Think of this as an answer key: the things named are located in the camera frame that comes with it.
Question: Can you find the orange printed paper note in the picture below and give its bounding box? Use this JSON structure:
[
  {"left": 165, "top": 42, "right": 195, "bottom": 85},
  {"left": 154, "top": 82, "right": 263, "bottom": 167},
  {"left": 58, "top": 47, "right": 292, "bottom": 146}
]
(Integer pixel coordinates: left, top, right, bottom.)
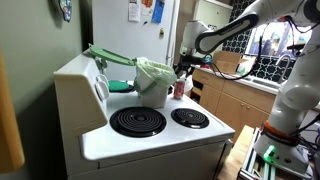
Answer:
[{"left": 141, "top": 0, "right": 155, "bottom": 16}]

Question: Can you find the small black coil burner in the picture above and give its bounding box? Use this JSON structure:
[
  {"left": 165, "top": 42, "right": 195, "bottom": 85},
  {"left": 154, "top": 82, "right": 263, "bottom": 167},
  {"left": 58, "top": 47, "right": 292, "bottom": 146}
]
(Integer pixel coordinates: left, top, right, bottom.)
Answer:
[{"left": 170, "top": 107, "right": 211, "bottom": 130}]

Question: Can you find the light wooden robot table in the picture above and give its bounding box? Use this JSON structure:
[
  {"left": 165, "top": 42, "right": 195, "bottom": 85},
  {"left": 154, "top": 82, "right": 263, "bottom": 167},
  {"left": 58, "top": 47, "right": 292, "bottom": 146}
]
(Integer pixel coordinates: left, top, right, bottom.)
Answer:
[{"left": 217, "top": 124, "right": 256, "bottom": 180}]

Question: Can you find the white refrigerator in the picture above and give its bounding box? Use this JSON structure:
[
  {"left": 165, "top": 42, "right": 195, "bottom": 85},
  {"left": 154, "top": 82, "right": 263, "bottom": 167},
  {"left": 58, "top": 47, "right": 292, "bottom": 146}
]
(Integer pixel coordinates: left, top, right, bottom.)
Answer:
[{"left": 91, "top": 0, "right": 181, "bottom": 82}]

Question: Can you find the blue paper note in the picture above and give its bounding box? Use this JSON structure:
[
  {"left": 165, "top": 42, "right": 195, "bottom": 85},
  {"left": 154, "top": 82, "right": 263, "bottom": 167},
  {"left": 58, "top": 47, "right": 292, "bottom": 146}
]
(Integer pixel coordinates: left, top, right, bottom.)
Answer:
[{"left": 151, "top": 0, "right": 166, "bottom": 25}]

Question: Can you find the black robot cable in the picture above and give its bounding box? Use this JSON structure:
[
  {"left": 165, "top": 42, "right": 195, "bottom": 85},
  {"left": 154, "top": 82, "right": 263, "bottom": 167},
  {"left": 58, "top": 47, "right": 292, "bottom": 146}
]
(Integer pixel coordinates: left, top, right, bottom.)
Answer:
[{"left": 204, "top": 14, "right": 320, "bottom": 82}]

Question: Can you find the white paper sheet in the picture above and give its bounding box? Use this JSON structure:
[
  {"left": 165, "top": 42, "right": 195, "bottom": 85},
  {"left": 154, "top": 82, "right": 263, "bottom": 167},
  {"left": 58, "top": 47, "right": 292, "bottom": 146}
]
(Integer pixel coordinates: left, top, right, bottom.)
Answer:
[{"left": 128, "top": 0, "right": 142, "bottom": 23}]

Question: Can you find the colourful round wall decoration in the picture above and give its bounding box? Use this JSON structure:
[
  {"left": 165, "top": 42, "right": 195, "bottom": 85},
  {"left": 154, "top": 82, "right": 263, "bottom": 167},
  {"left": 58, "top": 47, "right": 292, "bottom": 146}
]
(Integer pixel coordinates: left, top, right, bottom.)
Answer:
[{"left": 57, "top": 0, "right": 73, "bottom": 24}]

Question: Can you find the brown cardboard box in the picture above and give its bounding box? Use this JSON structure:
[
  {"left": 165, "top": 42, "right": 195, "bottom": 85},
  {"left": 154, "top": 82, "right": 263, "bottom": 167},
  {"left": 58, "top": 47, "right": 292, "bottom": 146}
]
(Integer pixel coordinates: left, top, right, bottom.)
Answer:
[{"left": 213, "top": 50, "right": 256, "bottom": 75}]

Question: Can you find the white wall cabinet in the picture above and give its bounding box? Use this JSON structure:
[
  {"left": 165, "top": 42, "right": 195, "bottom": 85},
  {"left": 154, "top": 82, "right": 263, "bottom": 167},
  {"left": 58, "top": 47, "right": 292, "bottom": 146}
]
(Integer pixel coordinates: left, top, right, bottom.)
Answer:
[{"left": 193, "top": 0, "right": 234, "bottom": 27}]

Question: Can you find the aluminium profile frame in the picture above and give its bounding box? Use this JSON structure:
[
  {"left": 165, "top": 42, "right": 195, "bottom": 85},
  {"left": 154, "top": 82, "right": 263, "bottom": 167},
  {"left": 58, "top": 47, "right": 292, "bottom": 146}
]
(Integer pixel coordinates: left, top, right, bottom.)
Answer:
[{"left": 237, "top": 127, "right": 315, "bottom": 180}]

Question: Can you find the yellow wooden panel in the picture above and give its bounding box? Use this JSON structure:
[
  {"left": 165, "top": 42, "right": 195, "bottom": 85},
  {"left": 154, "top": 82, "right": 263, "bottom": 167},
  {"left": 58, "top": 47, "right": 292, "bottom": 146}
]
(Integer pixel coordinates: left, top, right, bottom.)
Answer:
[{"left": 0, "top": 49, "right": 26, "bottom": 175}]

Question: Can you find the wooden kitchen counter cabinet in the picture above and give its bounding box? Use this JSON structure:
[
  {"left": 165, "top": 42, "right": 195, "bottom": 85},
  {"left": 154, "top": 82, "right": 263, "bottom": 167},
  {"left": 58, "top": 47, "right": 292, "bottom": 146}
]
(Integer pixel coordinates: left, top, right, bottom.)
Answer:
[{"left": 189, "top": 65, "right": 320, "bottom": 143}]

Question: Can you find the white electric stove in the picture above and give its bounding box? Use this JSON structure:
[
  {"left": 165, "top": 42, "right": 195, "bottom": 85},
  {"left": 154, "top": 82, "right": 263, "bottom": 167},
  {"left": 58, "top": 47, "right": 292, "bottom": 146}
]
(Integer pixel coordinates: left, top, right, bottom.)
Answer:
[{"left": 53, "top": 53, "right": 236, "bottom": 180}]

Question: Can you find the kitchen window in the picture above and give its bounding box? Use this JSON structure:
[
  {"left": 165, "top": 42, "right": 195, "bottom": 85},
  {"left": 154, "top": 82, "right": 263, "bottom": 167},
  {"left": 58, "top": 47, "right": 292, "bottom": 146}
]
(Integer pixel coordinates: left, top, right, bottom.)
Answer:
[{"left": 248, "top": 19, "right": 316, "bottom": 62}]

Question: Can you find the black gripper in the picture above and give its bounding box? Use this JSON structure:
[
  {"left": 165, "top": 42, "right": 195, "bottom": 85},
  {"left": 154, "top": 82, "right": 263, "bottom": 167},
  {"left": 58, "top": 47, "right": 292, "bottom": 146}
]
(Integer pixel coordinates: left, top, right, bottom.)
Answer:
[{"left": 173, "top": 54, "right": 204, "bottom": 80}]

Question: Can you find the chrome kitchen faucet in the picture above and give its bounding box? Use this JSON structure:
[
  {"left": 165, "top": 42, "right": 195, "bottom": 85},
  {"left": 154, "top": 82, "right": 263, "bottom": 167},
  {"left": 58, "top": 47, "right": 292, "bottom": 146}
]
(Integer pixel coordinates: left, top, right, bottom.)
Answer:
[{"left": 275, "top": 54, "right": 292, "bottom": 84}]

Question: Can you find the small blue object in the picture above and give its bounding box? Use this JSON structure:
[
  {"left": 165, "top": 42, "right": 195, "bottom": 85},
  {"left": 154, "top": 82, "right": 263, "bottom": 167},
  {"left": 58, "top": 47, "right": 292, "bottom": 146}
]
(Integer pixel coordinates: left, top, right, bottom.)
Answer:
[{"left": 201, "top": 57, "right": 214, "bottom": 66}]

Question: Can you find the white stove knob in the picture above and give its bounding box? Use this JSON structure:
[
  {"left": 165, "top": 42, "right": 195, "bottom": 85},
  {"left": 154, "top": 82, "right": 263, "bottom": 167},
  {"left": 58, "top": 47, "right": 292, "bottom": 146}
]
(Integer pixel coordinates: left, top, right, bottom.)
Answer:
[
  {"left": 96, "top": 73, "right": 110, "bottom": 88},
  {"left": 94, "top": 81, "right": 111, "bottom": 101}
]

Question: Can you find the red soda can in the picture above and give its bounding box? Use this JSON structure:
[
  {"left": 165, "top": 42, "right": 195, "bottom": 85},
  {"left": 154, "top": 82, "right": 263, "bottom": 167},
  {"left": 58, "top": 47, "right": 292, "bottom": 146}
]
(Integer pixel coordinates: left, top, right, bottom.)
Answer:
[{"left": 173, "top": 78, "right": 186, "bottom": 101}]

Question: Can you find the white trash bin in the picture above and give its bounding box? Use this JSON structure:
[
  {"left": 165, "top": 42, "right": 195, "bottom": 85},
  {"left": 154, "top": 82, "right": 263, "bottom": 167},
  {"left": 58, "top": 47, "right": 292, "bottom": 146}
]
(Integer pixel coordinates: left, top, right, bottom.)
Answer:
[{"left": 135, "top": 74, "right": 169, "bottom": 110}]

